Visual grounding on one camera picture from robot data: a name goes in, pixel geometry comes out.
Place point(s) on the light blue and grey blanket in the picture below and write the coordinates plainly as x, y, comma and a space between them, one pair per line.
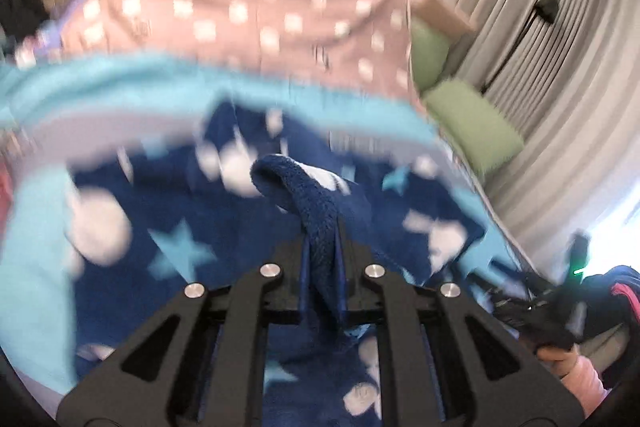
150, 79

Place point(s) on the navy star-print fleece garment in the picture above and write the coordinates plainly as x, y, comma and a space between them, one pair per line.
312, 202

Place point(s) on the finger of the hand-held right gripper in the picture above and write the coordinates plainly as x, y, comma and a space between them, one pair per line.
507, 289

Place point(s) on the person's right forearm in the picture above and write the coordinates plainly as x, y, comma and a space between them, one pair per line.
585, 382

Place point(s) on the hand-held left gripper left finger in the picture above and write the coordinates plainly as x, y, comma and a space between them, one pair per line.
292, 269

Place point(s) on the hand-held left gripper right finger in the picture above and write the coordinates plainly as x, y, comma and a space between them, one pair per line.
352, 269

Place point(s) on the dark cloth with pink trim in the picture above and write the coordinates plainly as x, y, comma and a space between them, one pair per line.
615, 307

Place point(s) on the green pillow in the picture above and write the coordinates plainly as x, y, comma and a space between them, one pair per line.
427, 52
472, 127

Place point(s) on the brown cushion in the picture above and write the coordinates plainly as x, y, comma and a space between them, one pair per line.
445, 14

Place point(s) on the pink polka-dot bedsheet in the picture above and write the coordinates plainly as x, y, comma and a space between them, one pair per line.
225, 32

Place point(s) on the dark grey object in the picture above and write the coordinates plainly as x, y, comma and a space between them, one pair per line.
20, 9

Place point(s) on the person's right hand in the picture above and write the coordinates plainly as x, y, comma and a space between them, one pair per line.
557, 359

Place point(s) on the black lamp stand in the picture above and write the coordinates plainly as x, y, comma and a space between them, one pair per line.
549, 7

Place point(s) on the grey curtain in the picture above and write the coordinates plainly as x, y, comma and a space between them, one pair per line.
575, 107

